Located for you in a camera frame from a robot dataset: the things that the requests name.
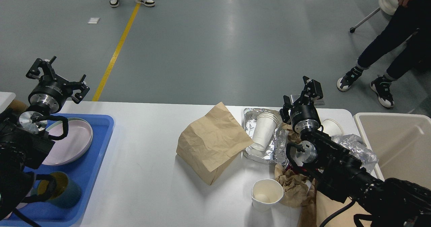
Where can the white paper cup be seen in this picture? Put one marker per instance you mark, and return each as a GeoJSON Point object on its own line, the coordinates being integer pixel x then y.
{"type": "Point", "coordinates": [331, 127]}
{"type": "Point", "coordinates": [266, 193]}

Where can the crumpled brown paper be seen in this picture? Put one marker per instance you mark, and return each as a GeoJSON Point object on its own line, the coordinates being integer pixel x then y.
{"type": "Point", "coordinates": [294, 186]}

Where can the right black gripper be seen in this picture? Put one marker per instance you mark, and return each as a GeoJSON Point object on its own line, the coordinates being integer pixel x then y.
{"type": "Point", "coordinates": [305, 115]}

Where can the white paper cup front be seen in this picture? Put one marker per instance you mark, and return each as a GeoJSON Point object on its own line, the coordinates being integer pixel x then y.
{"type": "Point", "coordinates": [266, 193]}

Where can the pink mug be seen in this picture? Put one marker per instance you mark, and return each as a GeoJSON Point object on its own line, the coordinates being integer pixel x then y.
{"type": "Point", "coordinates": [19, 206]}

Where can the blue plastic tray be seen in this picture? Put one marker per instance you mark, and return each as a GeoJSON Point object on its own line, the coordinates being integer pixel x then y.
{"type": "Point", "coordinates": [91, 180]}

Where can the person in dark clothes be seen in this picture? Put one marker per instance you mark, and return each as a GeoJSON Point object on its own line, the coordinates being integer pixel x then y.
{"type": "Point", "coordinates": [411, 21]}

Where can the aluminium foil tray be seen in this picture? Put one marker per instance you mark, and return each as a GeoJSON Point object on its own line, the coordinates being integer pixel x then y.
{"type": "Point", "coordinates": [275, 152]}

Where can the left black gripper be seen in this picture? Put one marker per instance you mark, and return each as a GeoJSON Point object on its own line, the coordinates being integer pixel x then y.
{"type": "Point", "coordinates": [49, 96]}

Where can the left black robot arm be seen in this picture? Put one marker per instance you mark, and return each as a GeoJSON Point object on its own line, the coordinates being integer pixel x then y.
{"type": "Point", "coordinates": [27, 138]}

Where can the dark teal mug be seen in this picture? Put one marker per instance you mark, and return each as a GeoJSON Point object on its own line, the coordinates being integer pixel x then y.
{"type": "Point", "coordinates": [66, 194]}

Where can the flat brown paper sheet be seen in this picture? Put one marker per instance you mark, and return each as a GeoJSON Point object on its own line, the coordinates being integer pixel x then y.
{"type": "Point", "coordinates": [317, 207]}

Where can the beige plastic bin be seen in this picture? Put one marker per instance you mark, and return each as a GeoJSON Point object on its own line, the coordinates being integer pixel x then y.
{"type": "Point", "coordinates": [402, 144]}

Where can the crumpled clear plastic wrap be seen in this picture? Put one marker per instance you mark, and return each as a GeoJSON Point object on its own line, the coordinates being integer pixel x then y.
{"type": "Point", "coordinates": [358, 149]}

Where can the white paper cup back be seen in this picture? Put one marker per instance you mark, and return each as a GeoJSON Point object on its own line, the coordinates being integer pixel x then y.
{"type": "Point", "coordinates": [331, 127]}

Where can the stacked white paper cups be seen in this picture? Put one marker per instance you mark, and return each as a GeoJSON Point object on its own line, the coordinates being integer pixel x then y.
{"type": "Point", "coordinates": [264, 130]}

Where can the brown paper bag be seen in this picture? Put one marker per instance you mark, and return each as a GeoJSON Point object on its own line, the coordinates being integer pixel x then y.
{"type": "Point", "coordinates": [212, 142]}

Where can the pink plate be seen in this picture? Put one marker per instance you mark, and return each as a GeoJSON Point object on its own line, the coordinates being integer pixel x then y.
{"type": "Point", "coordinates": [73, 146]}

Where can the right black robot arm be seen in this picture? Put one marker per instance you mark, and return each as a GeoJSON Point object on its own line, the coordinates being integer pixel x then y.
{"type": "Point", "coordinates": [389, 203]}

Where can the person with tan boot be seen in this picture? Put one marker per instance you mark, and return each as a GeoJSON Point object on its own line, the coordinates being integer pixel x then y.
{"type": "Point", "coordinates": [18, 106]}

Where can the white side table corner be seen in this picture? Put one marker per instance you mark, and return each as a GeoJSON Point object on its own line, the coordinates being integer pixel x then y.
{"type": "Point", "coordinates": [6, 98]}

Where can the office chair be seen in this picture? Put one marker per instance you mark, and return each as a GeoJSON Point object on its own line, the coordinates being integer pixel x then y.
{"type": "Point", "coordinates": [388, 7]}

